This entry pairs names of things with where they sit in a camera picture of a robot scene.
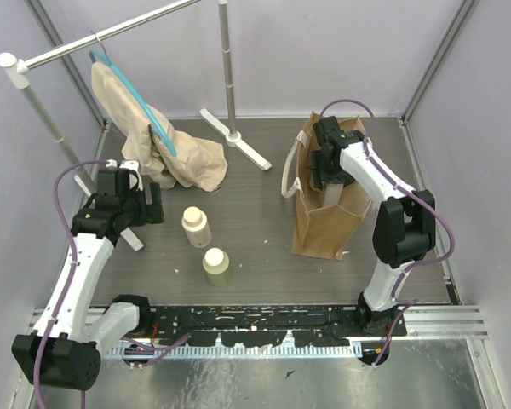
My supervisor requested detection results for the white square bottle black cap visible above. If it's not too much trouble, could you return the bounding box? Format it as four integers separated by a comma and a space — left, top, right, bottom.
320, 184, 343, 208

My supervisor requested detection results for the yellow-green bottle cream cap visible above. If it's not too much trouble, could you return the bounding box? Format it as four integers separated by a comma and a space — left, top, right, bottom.
203, 247, 233, 287

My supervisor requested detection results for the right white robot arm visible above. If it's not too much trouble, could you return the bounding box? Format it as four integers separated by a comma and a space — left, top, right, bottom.
312, 116, 436, 336

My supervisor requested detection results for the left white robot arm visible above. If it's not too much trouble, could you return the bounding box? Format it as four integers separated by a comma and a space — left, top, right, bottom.
11, 160, 164, 391

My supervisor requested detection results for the brown canvas bag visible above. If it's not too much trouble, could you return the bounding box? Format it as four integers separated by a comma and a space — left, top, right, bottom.
280, 112, 372, 260

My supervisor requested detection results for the beige bottle pink cap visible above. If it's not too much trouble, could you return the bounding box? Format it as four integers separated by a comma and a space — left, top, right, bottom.
181, 206, 211, 248

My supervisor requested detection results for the beige cloth garment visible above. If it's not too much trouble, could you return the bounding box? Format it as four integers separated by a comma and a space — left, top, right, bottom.
91, 62, 228, 193

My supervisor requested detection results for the blue clothes hanger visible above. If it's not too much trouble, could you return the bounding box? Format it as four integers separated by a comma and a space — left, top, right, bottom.
89, 50, 177, 157

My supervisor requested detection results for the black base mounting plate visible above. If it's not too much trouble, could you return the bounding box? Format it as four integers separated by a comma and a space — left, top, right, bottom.
128, 304, 393, 348

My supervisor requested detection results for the white garment rack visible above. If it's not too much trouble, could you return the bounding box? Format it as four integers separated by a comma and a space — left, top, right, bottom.
0, 0, 273, 252

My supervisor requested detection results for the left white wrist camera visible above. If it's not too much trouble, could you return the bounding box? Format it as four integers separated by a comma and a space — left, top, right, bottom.
105, 159, 144, 191

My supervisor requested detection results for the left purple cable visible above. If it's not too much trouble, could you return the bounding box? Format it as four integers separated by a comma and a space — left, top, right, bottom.
32, 159, 116, 409

